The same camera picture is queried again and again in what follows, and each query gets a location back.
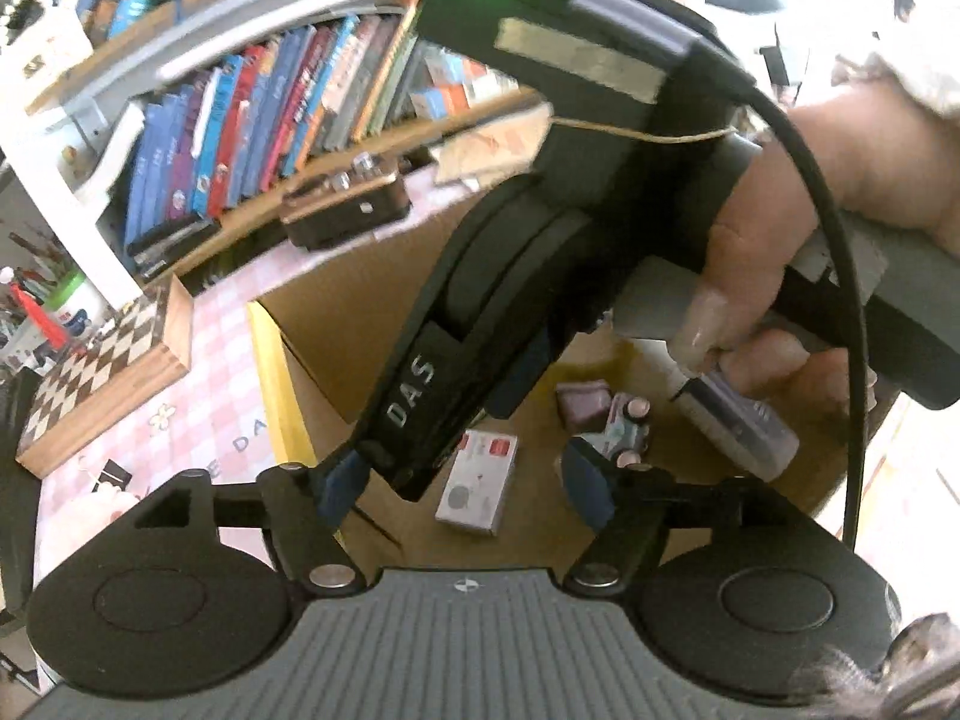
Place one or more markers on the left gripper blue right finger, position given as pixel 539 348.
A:
pixel 626 508

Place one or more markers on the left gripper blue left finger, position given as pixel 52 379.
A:
pixel 304 507

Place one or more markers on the white staples box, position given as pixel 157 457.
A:
pixel 474 497

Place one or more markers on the person right hand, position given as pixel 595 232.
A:
pixel 885 157

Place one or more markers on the yellow cardboard box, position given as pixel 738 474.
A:
pixel 517 280

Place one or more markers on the pink checkered tablecloth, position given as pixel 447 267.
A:
pixel 285 352

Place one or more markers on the small black binder clip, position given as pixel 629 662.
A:
pixel 112 476

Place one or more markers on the wooden chess board box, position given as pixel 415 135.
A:
pixel 148 348

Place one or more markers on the brown retro radio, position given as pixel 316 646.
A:
pixel 332 209

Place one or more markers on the row of lower shelf books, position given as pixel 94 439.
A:
pixel 227 133

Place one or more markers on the white bookshelf unit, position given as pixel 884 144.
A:
pixel 54 142

